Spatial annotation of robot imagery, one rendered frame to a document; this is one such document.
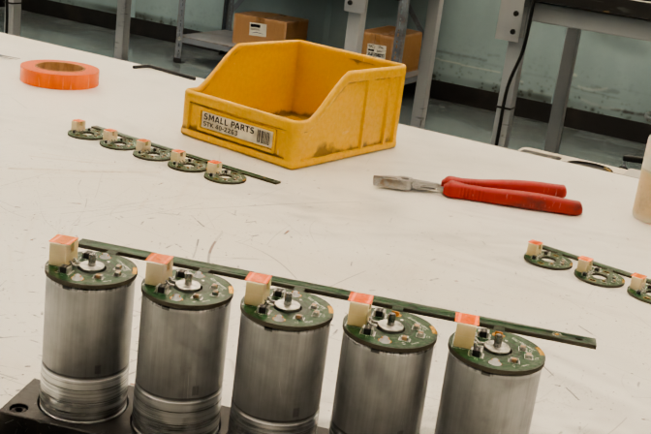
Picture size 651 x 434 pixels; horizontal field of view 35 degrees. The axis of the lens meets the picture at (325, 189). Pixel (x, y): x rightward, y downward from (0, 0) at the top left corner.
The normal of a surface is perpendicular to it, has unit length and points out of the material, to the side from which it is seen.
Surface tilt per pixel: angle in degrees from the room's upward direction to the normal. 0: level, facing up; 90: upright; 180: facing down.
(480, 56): 90
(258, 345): 90
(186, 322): 90
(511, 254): 0
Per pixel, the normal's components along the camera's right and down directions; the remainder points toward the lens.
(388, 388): 0.00, 0.29
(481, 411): -0.25, 0.25
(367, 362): -0.49, 0.19
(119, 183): 0.12, -0.95
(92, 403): 0.35, 0.31
